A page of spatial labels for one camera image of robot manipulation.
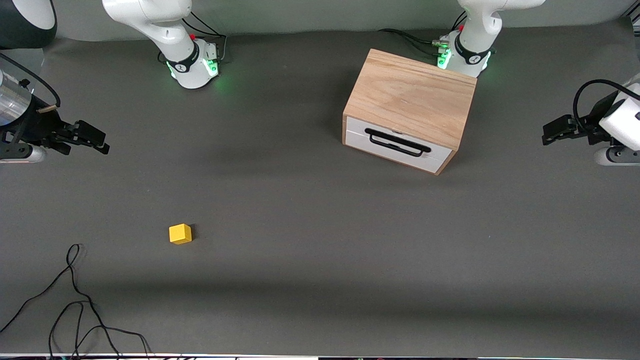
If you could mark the wooden drawer cabinet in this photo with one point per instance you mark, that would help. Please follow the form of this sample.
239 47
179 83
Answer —
412 95

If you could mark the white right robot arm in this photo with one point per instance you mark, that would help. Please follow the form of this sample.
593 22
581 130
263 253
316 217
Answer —
170 30

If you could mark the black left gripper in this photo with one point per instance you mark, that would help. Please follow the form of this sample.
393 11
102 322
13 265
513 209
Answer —
591 127

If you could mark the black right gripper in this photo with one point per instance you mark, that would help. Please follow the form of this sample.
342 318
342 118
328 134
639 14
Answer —
36 125

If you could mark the yellow cube block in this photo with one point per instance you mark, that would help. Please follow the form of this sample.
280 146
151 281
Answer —
180 234

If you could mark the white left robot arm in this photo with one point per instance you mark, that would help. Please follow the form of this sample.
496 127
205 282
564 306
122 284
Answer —
475 30

